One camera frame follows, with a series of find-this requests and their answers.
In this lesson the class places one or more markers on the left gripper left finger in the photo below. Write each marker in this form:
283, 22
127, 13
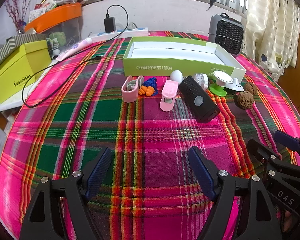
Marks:
44, 218

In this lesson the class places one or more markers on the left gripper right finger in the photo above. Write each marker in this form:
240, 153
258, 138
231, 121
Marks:
256, 217

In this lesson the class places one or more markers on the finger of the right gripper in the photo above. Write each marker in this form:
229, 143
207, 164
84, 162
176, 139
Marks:
270, 160
288, 141

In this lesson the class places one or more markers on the brown walnut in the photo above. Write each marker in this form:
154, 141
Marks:
245, 100
251, 88

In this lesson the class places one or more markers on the white round spinner gadget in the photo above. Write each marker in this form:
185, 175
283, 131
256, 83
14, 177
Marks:
235, 85

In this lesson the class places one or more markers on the black cylindrical flashlight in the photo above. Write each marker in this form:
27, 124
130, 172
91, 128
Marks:
198, 101

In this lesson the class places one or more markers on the white ball keychain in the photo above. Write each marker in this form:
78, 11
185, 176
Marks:
176, 76

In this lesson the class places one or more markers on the orange blue earplugs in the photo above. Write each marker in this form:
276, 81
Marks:
149, 87

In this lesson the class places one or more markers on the pink silicone holder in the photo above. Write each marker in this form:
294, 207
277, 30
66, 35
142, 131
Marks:
130, 89

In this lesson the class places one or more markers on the person right hand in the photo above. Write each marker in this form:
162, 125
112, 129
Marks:
287, 220

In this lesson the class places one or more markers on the green white round stand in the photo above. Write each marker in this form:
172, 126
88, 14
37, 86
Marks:
222, 79

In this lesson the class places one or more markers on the small white jar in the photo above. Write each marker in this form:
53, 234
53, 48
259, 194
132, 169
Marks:
202, 80

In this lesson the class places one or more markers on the pink green plaid cloth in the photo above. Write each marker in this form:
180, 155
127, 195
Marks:
150, 191

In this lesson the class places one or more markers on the cream heart patterned curtain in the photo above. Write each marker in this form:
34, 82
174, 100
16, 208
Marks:
271, 34

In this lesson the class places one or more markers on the grey black space heater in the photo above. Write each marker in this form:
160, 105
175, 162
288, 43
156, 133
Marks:
227, 32

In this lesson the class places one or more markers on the green white cardboard box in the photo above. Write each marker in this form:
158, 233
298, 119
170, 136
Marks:
160, 56

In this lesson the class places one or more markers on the yellow green shoe box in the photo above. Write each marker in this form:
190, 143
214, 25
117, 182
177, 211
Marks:
21, 67

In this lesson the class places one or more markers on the black clip on windowsill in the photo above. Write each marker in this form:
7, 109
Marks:
212, 3

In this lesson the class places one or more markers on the striped grey box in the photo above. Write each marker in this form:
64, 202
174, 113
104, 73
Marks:
16, 41

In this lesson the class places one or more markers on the white blue power strip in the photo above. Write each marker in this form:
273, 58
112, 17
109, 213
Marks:
137, 32

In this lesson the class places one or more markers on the orange lidded storage bin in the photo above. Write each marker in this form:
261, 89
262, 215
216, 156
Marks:
60, 25

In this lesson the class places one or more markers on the black power adapter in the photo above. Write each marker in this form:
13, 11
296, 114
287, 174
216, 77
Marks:
109, 24

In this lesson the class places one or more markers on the purple dried flower branches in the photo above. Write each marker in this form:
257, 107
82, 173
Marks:
17, 10

